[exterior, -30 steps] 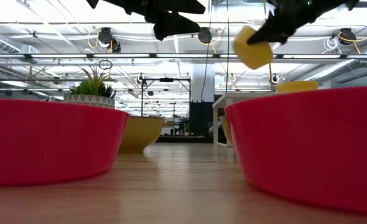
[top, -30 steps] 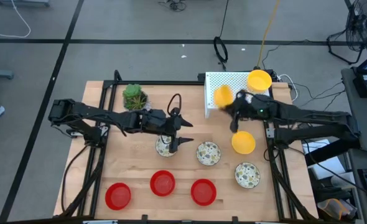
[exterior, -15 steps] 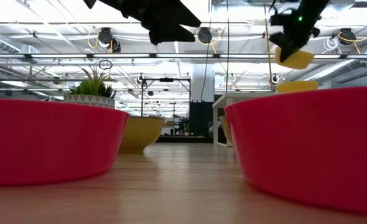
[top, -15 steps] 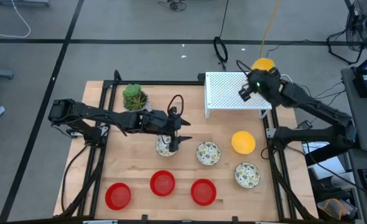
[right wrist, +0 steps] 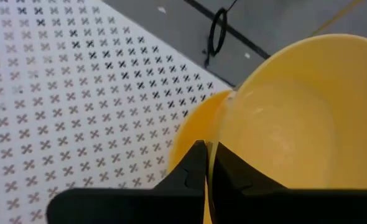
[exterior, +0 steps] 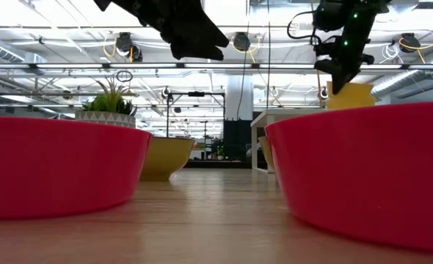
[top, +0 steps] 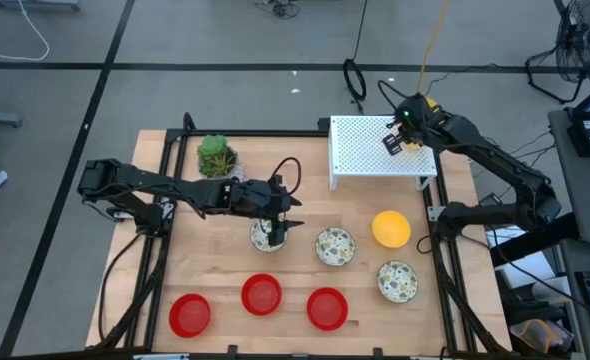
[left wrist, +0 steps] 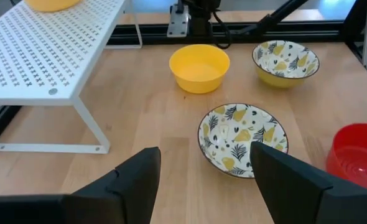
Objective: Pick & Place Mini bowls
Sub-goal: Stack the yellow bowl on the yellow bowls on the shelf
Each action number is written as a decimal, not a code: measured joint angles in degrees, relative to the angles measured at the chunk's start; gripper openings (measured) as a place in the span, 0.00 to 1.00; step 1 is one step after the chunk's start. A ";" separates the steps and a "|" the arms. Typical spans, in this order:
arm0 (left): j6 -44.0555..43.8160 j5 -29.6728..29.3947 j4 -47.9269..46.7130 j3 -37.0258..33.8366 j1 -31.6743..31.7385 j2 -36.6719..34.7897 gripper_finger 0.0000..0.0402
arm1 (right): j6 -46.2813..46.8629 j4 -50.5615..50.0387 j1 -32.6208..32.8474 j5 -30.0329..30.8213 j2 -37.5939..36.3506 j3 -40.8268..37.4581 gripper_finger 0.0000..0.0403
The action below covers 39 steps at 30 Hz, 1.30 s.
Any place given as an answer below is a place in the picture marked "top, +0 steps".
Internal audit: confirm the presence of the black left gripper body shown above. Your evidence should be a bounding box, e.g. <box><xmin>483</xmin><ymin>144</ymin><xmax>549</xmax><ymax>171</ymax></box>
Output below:
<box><xmin>224</xmin><ymin>177</ymin><xmax>292</xmax><ymax>221</ymax></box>

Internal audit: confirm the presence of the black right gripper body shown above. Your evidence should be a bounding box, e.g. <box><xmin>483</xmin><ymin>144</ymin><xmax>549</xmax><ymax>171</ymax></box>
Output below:
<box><xmin>393</xmin><ymin>94</ymin><xmax>444</xmax><ymax>146</ymax></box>

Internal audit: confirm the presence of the leaf patterned mini bowl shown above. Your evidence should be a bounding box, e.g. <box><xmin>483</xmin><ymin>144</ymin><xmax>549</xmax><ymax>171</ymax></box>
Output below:
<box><xmin>376</xmin><ymin>259</ymin><xmax>420</xmax><ymax>304</ymax></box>
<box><xmin>314</xmin><ymin>226</ymin><xmax>357</xmax><ymax>268</ymax></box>
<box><xmin>248</xmin><ymin>217</ymin><xmax>290</xmax><ymax>254</ymax></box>

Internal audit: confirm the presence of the red mini bowl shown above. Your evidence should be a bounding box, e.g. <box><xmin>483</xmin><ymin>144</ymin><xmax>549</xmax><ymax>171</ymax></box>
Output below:
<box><xmin>168</xmin><ymin>293</ymin><xmax>212</xmax><ymax>339</ymax></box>
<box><xmin>305</xmin><ymin>286</ymin><xmax>350</xmax><ymax>332</ymax></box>
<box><xmin>240</xmin><ymin>272</ymin><xmax>283</xmax><ymax>317</ymax></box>

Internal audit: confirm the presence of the white perforated metal shelf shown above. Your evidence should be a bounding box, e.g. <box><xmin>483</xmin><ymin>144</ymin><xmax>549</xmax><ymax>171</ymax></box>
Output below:
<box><xmin>327</xmin><ymin>114</ymin><xmax>439</xmax><ymax>192</ymax></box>

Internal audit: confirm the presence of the potted succulent plant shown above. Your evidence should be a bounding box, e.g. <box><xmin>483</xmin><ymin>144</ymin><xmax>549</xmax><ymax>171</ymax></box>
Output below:
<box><xmin>196</xmin><ymin>133</ymin><xmax>246</xmax><ymax>182</ymax></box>

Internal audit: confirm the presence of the grey desk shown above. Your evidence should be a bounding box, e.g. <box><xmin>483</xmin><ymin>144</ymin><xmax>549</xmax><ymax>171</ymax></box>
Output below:
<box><xmin>547</xmin><ymin>107</ymin><xmax>590</xmax><ymax>246</ymax></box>

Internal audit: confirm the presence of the black floor fan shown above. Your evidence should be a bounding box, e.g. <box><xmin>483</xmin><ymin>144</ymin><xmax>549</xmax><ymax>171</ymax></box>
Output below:
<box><xmin>524</xmin><ymin>0</ymin><xmax>590</xmax><ymax>104</ymax></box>

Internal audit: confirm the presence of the bag with orange contents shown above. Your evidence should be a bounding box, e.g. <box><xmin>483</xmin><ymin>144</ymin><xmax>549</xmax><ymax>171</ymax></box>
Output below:
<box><xmin>508</xmin><ymin>318</ymin><xmax>576</xmax><ymax>356</ymax></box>

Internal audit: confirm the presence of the grey metal base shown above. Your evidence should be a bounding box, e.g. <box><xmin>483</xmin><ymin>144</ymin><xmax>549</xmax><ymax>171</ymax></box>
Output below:
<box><xmin>0</xmin><ymin>0</ymin><xmax>81</xmax><ymax>12</ymax></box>

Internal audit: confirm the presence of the black left gripper cable loop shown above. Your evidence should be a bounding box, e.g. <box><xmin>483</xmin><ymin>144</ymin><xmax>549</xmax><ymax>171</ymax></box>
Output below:
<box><xmin>268</xmin><ymin>156</ymin><xmax>302</xmax><ymax>196</ymax></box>

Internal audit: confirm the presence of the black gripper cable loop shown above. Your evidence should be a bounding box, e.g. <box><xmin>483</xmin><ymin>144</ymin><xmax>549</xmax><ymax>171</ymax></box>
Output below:
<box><xmin>268</xmin><ymin>156</ymin><xmax>302</xmax><ymax>196</ymax></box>
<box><xmin>377</xmin><ymin>78</ymin><xmax>407</xmax><ymax>109</ymax></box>

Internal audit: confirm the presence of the black right gripper cable loop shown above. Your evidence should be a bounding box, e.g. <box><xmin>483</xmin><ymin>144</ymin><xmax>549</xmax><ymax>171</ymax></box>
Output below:
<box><xmin>377</xmin><ymin>78</ymin><xmax>407</xmax><ymax>109</ymax></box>

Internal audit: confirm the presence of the black metal table frame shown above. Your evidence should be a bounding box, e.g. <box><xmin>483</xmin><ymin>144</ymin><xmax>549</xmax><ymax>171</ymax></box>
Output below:
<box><xmin>92</xmin><ymin>112</ymin><xmax>514</xmax><ymax>357</ymax></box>

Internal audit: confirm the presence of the black coiled cable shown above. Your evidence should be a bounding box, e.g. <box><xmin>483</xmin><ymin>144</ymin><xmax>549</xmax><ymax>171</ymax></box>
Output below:
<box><xmin>342</xmin><ymin>0</ymin><xmax>371</xmax><ymax>115</ymax></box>

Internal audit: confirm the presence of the orange extension cable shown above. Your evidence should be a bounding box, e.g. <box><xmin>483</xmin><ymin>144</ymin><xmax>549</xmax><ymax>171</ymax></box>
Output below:
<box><xmin>414</xmin><ymin>0</ymin><xmax>451</xmax><ymax>109</ymax></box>

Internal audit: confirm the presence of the black tangled floor cable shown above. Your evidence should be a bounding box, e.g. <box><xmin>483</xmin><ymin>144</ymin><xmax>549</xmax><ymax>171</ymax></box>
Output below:
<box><xmin>253</xmin><ymin>0</ymin><xmax>301</xmax><ymax>20</ymax></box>

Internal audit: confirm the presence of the white floor cable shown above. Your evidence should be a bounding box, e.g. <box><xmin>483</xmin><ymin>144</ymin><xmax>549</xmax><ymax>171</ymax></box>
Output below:
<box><xmin>0</xmin><ymin>0</ymin><xmax>51</xmax><ymax>62</ymax></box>

